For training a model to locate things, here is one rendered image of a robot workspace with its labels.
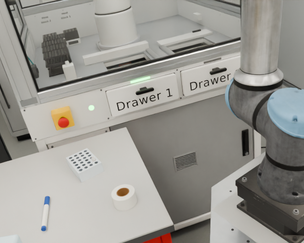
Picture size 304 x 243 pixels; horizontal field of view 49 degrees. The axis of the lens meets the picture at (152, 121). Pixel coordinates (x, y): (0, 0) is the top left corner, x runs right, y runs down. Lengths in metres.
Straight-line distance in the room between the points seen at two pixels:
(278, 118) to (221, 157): 0.98
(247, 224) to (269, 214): 0.07
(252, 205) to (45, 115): 0.83
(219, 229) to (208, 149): 0.78
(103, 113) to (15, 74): 0.36
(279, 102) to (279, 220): 0.28
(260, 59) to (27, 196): 0.83
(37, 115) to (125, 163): 0.40
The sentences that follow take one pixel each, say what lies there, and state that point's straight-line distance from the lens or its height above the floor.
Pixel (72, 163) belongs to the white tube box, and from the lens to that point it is 1.19.
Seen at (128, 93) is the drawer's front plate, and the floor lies 0.90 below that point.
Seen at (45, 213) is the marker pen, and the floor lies 0.78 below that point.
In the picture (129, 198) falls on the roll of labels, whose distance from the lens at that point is 0.98.
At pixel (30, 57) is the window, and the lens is 1.30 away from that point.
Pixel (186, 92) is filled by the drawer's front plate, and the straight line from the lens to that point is 1.42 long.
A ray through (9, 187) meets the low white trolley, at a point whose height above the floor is 0.76.
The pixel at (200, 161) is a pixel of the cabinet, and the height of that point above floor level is 0.44.
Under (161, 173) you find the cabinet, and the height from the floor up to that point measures 0.44.
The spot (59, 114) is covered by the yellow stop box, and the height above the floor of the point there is 0.90.
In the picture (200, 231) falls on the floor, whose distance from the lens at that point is 1.93.
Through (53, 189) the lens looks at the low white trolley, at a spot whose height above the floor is 0.76.
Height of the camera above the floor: 1.43
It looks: 29 degrees down
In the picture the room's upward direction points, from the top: 11 degrees counter-clockwise
